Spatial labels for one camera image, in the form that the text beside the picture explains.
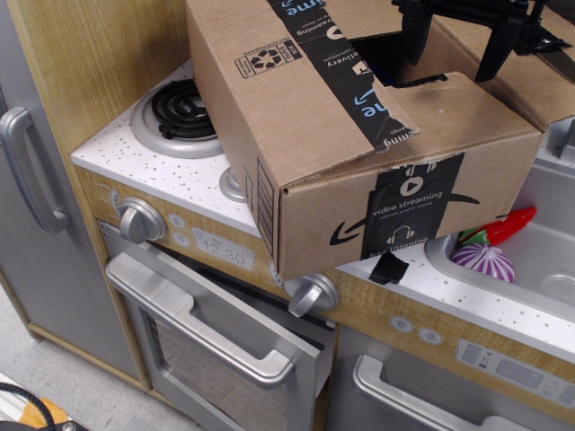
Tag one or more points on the silver toy sink basin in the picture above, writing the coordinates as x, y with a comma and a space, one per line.
543, 252

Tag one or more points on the silver toy dishwasher door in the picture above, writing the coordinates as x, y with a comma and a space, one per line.
378, 387

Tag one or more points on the red toy chili pepper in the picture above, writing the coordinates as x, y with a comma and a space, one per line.
498, 232

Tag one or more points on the toy stove burner coil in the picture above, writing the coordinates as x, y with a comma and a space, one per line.
172, 120

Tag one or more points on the purple striped toy onion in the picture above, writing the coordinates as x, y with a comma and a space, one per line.
486, 259

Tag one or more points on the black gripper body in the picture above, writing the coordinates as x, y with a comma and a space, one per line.
487, 13

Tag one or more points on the large cardboard shipping box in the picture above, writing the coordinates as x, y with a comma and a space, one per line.
342, 148

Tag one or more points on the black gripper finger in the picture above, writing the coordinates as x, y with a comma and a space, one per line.
503, 39
415, 31

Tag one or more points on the small silver front burner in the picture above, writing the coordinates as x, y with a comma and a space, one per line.
230, 187

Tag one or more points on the toy kitchen wooden frame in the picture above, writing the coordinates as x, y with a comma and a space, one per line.
90, 60

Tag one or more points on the silver toy oven door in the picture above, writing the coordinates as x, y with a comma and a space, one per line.
223, 353

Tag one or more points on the right silver stove knob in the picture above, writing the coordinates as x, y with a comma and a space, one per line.
311, 293

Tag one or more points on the silver toy fridge door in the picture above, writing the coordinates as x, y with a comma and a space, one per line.
49, 268

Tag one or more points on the left silver stove knob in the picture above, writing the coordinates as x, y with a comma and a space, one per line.
140, 222

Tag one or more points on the silver stove knob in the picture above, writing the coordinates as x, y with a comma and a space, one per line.
140, 222
311, 293

